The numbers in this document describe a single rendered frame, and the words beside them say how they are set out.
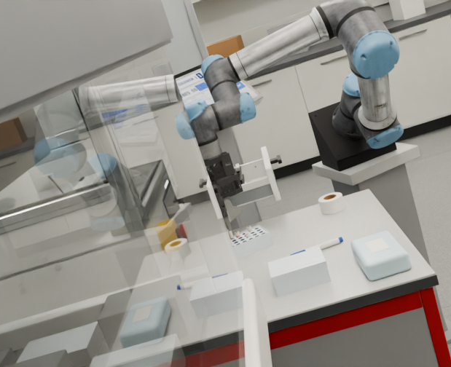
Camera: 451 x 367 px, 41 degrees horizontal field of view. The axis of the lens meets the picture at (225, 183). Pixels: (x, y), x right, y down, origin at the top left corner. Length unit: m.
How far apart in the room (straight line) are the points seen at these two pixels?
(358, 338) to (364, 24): 0.77
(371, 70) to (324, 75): 3.23
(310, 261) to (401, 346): 0.26
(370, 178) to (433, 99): 2.98
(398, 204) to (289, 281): 0.94
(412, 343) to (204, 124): 0.73
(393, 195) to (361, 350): 0.93
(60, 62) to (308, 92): 4.50
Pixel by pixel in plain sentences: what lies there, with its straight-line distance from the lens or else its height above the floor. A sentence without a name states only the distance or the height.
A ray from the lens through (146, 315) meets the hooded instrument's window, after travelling 0.44.
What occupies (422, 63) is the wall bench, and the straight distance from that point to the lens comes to 5.01.
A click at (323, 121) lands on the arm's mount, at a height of 0.92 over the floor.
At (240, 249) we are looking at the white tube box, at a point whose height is 0.78.
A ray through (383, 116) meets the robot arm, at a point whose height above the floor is 0.95.
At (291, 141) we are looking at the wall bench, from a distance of 4.89.
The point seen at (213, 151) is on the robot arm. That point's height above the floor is 1.05.
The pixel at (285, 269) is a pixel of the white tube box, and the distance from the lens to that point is 1.37.
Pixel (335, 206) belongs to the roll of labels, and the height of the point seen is 0.78.
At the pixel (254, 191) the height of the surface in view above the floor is 0.87.
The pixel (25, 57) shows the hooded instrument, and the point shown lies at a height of 1.38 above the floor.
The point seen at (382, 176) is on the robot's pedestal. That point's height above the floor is 0.69.
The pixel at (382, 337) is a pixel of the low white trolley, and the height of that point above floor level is 0.64.
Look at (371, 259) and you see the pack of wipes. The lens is 1.33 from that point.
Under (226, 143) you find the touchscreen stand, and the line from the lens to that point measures 2.84.
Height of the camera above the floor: 1.37
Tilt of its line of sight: 15 degrees down
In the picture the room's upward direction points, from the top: 19 degrees counter-clockwise
